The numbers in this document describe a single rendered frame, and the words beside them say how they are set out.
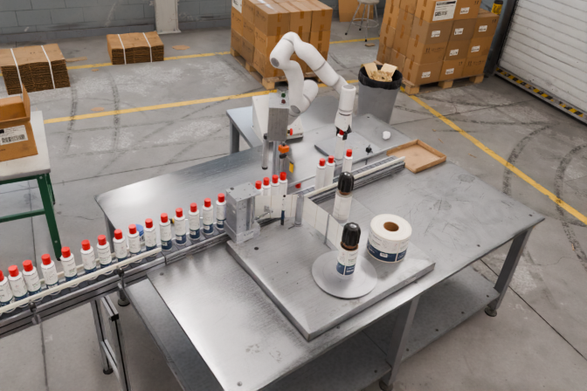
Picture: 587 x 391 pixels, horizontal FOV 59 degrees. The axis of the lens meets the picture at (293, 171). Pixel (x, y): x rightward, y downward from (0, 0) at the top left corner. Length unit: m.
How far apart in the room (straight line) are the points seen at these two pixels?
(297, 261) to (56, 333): 1.64
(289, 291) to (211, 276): 0.38
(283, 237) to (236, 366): 0.75
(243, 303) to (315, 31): 4.35
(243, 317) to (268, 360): 0.25
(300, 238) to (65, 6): 5.75
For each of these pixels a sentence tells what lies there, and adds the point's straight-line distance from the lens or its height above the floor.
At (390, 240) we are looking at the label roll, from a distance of 2.53.
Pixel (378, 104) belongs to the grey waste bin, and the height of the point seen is 0.36.
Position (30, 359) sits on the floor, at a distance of 3.47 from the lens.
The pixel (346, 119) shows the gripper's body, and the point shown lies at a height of 1.22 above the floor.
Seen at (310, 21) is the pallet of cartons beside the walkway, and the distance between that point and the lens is 6.19.
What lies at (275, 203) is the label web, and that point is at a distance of 2.66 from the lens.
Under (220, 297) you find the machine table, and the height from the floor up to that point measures 0.83.
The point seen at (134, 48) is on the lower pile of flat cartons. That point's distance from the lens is 6.86.
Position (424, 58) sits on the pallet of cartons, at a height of 0.47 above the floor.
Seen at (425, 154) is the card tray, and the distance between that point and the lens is 3.63.
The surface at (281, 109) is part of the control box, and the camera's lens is 2.55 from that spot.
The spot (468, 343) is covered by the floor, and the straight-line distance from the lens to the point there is 3.61.
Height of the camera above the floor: 2.62
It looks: 34 degrees down
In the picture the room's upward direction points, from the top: 5 degrees clockwise
